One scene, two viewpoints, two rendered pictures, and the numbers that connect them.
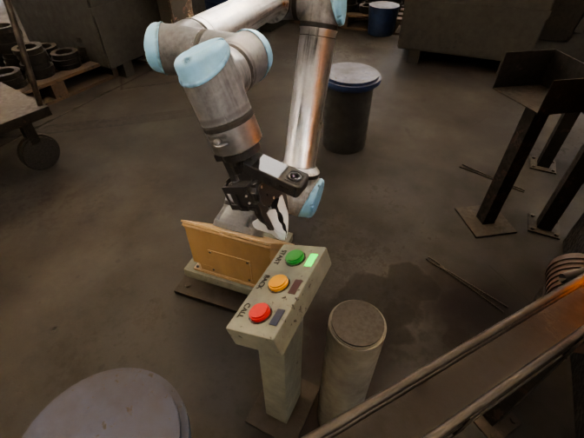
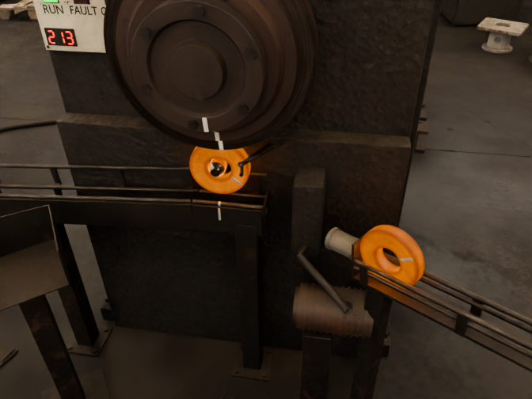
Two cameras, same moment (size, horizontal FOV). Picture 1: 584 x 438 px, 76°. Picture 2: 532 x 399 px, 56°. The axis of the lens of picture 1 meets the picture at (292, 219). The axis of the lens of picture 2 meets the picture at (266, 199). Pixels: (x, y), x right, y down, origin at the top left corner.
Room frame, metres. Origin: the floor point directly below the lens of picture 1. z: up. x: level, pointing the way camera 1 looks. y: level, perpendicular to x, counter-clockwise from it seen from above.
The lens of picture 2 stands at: (0.93, 0.14, 1.51)
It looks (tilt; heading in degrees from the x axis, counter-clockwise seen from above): 36 degrees down; 254
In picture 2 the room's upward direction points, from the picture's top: 1 degrees counter-clockwise
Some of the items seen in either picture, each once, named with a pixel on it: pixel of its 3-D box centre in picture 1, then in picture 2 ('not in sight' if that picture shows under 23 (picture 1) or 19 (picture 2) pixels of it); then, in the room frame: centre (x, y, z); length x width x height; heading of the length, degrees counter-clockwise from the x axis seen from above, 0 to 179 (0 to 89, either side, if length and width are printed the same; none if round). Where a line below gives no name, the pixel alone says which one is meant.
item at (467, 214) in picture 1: (513, 152); (39, 336); (1.30, -0.91, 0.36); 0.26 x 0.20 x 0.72; 9
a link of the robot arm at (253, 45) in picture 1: (236, 61); not in sight; (0.70, 0.10, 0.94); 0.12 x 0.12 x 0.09; 72
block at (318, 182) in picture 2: not in sight; (308, 211); (0.52, -0.84, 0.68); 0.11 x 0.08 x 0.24; 64
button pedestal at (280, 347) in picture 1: (282, 355); not in sight; (0.45, 0.03, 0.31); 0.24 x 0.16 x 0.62; 154
